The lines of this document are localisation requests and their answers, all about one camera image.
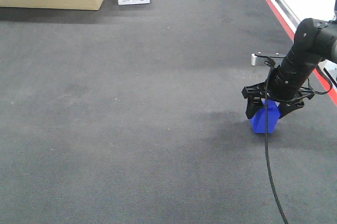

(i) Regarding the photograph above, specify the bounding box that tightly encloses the black gripper body frame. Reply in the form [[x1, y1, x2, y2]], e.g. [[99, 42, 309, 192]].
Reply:
[[241, 82, 309, 106]]

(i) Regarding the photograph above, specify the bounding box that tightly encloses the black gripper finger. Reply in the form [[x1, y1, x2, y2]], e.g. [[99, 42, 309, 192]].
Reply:
[[279, 102, 304, 119], [245, 96, 264, 119]]

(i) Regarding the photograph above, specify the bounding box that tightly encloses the blue plastic part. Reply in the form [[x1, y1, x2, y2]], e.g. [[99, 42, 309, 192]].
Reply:
[[250, 100, 281, 134]]

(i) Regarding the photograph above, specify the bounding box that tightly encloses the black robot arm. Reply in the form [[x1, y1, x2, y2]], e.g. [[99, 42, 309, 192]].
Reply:
[[242, 18, 336, 119]]

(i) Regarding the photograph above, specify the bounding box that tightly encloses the grey conveyor belt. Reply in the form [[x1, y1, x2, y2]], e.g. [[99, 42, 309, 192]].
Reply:
[[1, 0, 336, 223]]

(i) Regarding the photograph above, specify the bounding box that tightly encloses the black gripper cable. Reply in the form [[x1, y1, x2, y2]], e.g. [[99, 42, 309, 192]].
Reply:
[[254, 54, 333, 224]]

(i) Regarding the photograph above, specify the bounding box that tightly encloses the silver metal bracket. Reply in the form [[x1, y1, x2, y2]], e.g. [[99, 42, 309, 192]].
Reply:
[[251, 52, 285, 67]]

